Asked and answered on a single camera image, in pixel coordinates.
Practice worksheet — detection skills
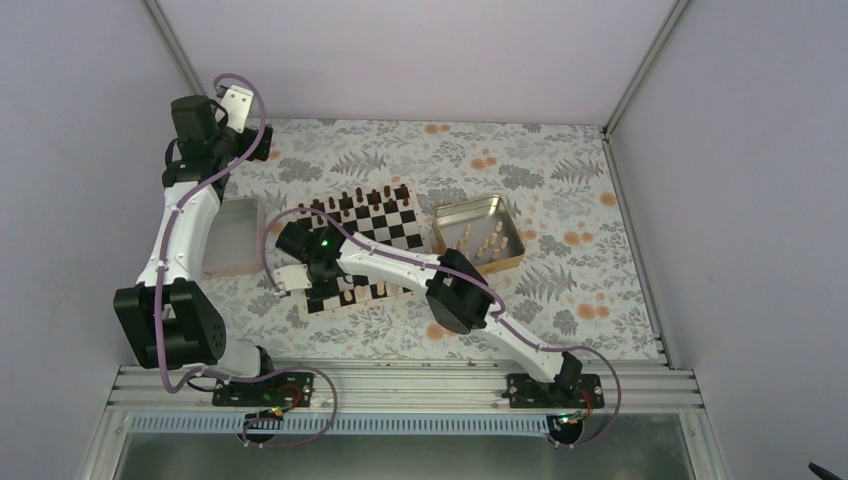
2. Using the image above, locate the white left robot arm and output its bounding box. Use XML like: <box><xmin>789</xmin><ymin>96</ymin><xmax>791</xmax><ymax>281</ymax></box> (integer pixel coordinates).
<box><xmin>113</xmin><ymin>85</ymin><xmax>279</xmax><ymax>405</ymax></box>

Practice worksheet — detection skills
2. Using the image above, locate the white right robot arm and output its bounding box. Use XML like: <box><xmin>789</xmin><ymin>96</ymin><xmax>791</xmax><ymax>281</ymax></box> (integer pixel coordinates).
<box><xmin>275</xmin><ymin>222</ymin><xmax>582</xmax><ymax>407</ymax></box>

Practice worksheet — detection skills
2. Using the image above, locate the black white chessboard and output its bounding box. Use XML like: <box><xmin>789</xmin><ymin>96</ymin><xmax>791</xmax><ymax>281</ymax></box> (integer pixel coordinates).
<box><xmin>298</xmin><ymin>182</ymin><xmax>426</xmax><ymax>320</ymax></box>

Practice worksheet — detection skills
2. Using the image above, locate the pink tin lid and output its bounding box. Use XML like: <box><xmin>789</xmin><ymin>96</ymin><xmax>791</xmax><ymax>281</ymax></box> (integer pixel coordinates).
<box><xmin>202</xmin><ymin>197</ymin><xmax>266</xmax><ymax>280</ymax></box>

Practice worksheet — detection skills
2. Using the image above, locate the gold metal tin tray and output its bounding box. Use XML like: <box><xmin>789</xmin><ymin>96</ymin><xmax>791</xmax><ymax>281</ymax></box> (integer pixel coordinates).
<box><xmin>433</xmin><ymin>194</ymin><xmax>526</xmax><ymax>275</ymax></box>

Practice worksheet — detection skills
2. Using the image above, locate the floral patterned table mat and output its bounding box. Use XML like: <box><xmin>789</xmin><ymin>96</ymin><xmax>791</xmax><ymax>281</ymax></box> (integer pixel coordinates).
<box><xmin>203</xmin><ymin>119</ymin><xmax>660</xmax><ymax>361</ymax></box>

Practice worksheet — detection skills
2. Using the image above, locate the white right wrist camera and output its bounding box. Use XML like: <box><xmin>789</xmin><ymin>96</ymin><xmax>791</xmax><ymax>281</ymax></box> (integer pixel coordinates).
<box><xmin>272</xmin><ymin>264</ymin><xmax>313</xmax><ymax>295</ymax></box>

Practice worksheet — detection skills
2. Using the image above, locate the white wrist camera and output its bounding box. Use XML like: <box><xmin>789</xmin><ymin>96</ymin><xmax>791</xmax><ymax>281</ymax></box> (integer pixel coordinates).
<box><xmin>272</xmin><ymin>264</ymin><xmax>313</xmax><ymax>295</ymax></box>
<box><xmin>218</xmin><ymin>85</ymin><xmax>254</xmax><ymax>133</ymax></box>

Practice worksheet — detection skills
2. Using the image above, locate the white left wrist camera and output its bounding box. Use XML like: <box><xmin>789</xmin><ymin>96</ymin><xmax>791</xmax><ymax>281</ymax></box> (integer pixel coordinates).
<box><xmin>218</xmin><ymin>85</ymin><xmax>254</xmax><ymax>133</ymax></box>

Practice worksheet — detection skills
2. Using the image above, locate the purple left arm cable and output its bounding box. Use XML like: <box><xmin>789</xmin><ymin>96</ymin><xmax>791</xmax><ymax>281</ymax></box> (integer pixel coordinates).
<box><xmin>152</xmin><ymin>72</ymin><xmax>339</xmax><ymax>449</ymax></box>

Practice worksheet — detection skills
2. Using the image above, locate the aluminium rail frame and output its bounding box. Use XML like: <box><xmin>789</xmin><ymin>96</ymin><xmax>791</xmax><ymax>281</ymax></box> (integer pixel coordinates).
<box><xmin>107</xmin><ymin>360</ymin><xmax>705</xmax><ymax>414</ymax></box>

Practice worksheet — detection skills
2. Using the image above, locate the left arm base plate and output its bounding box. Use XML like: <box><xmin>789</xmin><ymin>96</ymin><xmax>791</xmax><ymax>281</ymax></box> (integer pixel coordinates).
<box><xmin>211</xmin><ymin>371</ymin><xmax>315</xmax><ymax>409</ymax></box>

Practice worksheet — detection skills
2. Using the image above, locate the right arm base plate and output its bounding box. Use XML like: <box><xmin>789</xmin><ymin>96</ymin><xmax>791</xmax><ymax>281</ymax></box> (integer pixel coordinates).
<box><xmin>501</xmin><ymin>373</ymin><xmax>606</xmax><ymax>409</ymax></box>

